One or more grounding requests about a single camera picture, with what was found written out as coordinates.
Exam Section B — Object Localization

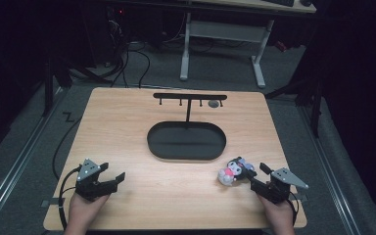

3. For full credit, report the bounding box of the black floor cable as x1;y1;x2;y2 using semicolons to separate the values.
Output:
51;115;84;182

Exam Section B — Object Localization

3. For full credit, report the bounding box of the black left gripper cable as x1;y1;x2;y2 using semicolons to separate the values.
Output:
57;165;83;231

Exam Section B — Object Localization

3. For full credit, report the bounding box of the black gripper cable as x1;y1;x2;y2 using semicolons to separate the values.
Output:
57;165;83;231
288;191;301;227

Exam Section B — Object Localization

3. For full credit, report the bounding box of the white-framed wooden desk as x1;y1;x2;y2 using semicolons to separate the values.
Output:
178;0;318;89

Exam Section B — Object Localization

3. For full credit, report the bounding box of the black and pink plush keychain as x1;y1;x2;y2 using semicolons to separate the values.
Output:
217;156;258;187

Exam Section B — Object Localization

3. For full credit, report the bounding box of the aluminium floor rail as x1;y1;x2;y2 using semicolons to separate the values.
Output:
0;87;67;231
297;105;362;235

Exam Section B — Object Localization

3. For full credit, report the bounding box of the black metal stand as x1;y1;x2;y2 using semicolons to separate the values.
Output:
263;72;325;139
41;53;56;118

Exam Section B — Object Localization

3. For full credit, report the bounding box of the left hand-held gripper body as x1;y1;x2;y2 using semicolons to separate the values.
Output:
74;158;118;202

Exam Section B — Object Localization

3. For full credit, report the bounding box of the black hook stand with tray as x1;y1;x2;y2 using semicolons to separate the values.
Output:
146;92;228;162

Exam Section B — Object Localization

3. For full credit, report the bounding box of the small red object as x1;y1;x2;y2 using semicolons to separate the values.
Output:
273;40;289;54

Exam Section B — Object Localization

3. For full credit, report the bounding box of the person's right hand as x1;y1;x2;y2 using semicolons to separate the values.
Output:
257;194;297;235

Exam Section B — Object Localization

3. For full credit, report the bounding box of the person's left hand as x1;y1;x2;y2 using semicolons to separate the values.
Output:
63;192;112;235

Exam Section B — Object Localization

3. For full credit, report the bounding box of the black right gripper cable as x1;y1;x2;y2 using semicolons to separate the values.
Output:
288;191;301;227

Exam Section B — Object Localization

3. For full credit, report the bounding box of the bundle of black cables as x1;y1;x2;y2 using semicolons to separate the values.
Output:
92;19;152;90

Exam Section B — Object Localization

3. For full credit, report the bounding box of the black keyboard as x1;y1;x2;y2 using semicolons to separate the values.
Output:
263;0;296;8

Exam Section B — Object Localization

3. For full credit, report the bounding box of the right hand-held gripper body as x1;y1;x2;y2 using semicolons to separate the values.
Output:
250;167;309;206

